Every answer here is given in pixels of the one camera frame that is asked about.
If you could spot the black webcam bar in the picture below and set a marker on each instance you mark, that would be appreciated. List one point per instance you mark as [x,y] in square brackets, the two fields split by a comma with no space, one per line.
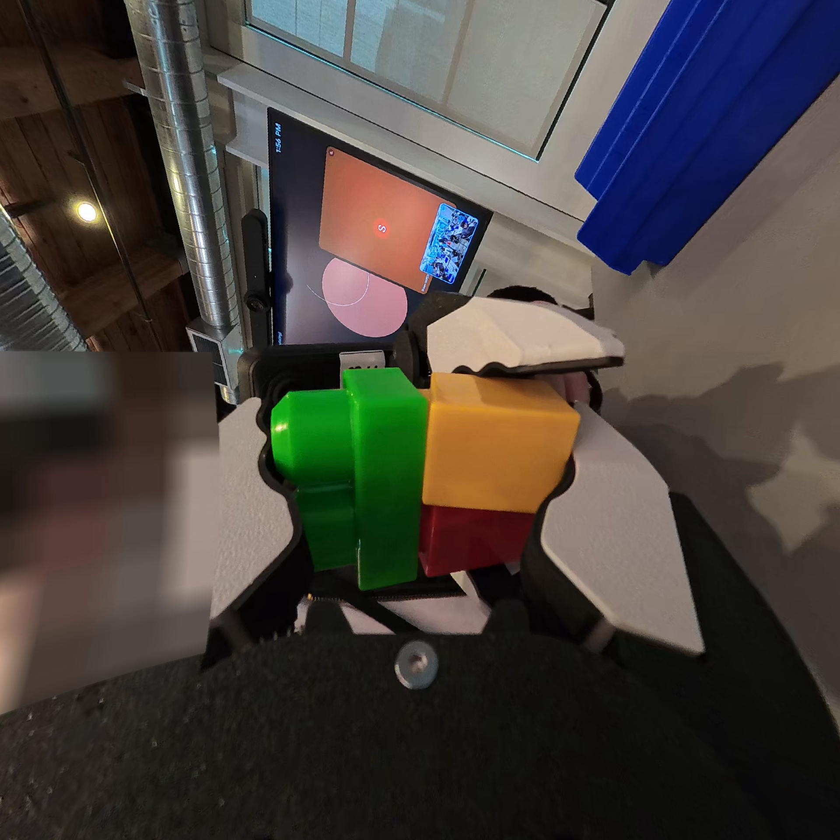
[256,263]

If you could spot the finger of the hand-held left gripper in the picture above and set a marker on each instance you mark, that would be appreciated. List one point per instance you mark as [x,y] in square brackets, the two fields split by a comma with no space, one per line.
[525,335]
[433,593]

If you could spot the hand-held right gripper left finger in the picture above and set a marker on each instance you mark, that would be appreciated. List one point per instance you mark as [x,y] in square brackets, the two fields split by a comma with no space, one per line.
[256,525]

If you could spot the green mega block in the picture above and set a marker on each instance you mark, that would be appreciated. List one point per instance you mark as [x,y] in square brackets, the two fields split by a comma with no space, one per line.
[387,486]

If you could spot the blue storage bin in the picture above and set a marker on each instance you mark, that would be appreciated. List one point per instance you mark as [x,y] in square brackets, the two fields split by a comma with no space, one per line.
[709,118]

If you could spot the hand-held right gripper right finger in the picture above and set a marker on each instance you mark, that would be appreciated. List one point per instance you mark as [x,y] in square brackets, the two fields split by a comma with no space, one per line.
[617,551]

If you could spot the yellow mega block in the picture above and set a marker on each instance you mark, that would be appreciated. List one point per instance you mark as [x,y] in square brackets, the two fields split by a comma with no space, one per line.
[499,440]

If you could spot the computer monitor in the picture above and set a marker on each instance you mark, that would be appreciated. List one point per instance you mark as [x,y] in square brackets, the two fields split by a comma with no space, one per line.
[381,236]

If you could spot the ceiling lamp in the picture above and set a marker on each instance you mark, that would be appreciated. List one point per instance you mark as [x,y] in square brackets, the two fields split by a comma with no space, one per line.
[85,210]

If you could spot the red mega block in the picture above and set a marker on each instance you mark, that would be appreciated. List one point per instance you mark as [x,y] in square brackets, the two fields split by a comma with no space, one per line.
[473,541]

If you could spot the silver duct pipe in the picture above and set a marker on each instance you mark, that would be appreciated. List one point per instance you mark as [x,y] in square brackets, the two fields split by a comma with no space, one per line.
[33,289]
[184,158]

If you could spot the glass window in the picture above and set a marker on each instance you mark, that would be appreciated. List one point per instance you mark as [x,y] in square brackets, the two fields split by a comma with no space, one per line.
[433,66]

